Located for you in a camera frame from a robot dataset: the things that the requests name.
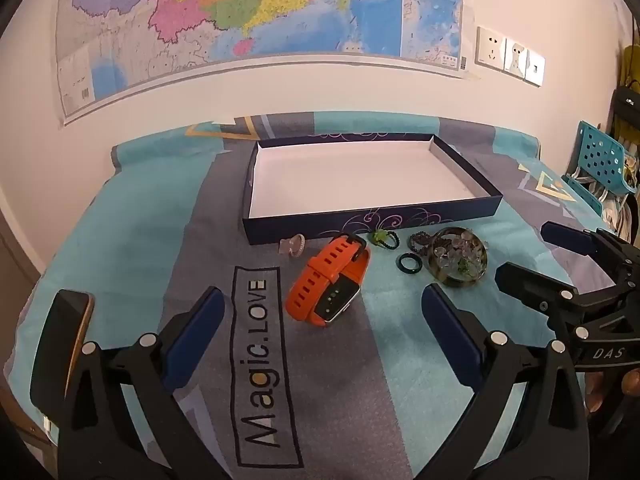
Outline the black smartphone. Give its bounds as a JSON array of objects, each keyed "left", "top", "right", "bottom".
[{"left": 29, "top": 289, "right": 96, "bottom": 411}]

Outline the black bag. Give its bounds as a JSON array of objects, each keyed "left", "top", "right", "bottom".
[{"left": 612, "top": 85, "right": 640, "bottom": 127}]

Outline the teal grey printed blanket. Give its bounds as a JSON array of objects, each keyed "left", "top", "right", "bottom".
[{"left": 10, "top": 110, "right": 631, "bottom": 480}]

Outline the grey cabinet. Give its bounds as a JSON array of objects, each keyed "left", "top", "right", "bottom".
[{"left": 0, "top": 200, "right": 38, "bottom": 386}]

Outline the blue plastic chair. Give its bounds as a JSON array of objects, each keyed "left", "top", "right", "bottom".
[{"left": 562, "top": 120, "right": 639, "bottom": 212}]

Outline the green bead dark loop ring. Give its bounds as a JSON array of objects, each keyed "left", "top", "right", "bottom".
[{"left": 369, "top": 229, "right": 399, "bottom": 251}]

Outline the white folded cloth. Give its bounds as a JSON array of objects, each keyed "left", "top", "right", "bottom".
[{"left": 597, "top": 187, "right": 638, "bottom": 243}]

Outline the purple beaded bracelet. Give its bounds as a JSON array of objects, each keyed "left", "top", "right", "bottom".
[{"left": 407, "top": 231, "right": 433, "bottom": 257}]

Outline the colourful wall map poster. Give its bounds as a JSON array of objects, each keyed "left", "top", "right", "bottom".
[{"left": 54, "top": 0, "right": 483, "bottom": 128}]

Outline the pink crystal ring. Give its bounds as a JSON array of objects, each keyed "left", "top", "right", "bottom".
[{"left": 279, "top": 234, "right": 307, "bottom": 260}]

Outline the clear crystal bead bracelet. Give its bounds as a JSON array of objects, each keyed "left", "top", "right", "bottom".
[{"left": 431, "top": 232, "right": 485, "bottom": 271}]

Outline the orange smart watch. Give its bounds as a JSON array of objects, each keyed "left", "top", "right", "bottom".
[{"left": 285, "top": 234, "right": 372, "bottom": 328}]

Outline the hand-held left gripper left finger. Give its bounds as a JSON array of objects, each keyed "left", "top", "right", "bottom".
[{"left": 56, "top": 286, "right": 226, "bottom": 480}]

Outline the person's right hand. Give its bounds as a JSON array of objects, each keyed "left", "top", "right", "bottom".
[{"left": 582, "top": 367, "right": 640, "bottom": 413}]

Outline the black ring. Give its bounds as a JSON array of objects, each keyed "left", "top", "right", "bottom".
[{"left": 397, "top": 252, "right": 424, "bottom": 275}]

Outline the tortoiseshell bangle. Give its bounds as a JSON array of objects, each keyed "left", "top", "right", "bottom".
[{"left": 424, "top": 226, "right": 491, "bottom": 290}]

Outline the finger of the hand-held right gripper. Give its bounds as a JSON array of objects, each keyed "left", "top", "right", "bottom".
[
  {"left": 541, "top": 221, "right": 640, "bottom": 286},
  {"left": 496, "top": 262, "right": 640, "bottom": 341}
]

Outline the yellow-green cloth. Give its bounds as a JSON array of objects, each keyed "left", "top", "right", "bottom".
[{"left": 620, "top": 45, "right": 640, "bottom": 91}]

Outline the white wall outlet plate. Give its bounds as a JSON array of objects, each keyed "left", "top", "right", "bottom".
[
  {"left": 524, "top": 49, "right": 546, "bottom": 87},
  {"left": 502, "top": 37, "right": 529, "bottom": 79},
  {"left": 475, "top": 26, "right": 507, "bottom": 72}
]

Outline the navy shallow cardboard box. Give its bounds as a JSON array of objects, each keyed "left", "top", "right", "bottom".
[{"left": 242, "top": 132, "right": 503, "bottom": 246}]

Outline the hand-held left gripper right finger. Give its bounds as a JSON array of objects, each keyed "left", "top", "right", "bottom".
[{"left": 421, "top": 282, "right": 591, "bottom": 480}]

